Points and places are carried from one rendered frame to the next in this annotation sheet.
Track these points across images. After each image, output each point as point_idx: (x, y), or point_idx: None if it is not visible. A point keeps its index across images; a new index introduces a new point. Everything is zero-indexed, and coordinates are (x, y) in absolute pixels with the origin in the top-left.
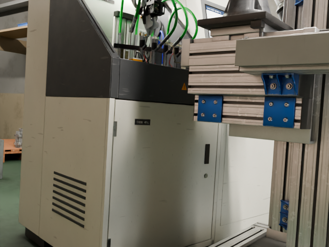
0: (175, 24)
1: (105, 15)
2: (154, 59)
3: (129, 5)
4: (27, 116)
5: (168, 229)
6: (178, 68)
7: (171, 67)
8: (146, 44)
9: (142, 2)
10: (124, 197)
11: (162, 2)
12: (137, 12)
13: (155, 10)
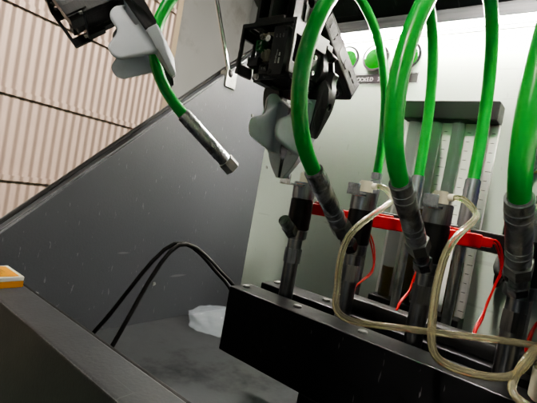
0: (291, 109)
1: (379, 125)
2: (343, 285)
3: (483, 69)
4: None
5: None
6: (82, 377)
7: (55, 352)
8: (287, 217)
9: (156, 55)
10: None
11: (281, 17)
12: (165, 99)
13: (251, 65)
